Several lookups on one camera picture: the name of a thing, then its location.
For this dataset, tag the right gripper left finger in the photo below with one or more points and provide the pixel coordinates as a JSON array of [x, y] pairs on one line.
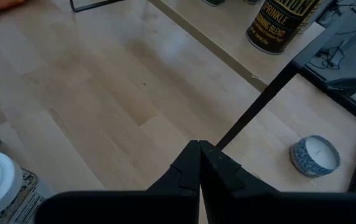
[[181, 193]]

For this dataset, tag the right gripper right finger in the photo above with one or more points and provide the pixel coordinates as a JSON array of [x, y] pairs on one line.
[[224, 193]]

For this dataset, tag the onion sprinkle jar yellow lid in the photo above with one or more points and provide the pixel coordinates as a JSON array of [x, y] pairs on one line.
[[277, 28]]

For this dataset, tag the green black pepper tin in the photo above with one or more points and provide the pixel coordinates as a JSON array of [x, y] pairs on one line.
[[213, 2]]

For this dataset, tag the white candle in patterned tin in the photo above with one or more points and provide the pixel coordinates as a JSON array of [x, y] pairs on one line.
[[318, 152]]

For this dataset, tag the wooden shelf black metal frame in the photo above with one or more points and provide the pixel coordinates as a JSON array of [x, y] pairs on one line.
[[227, 28]]

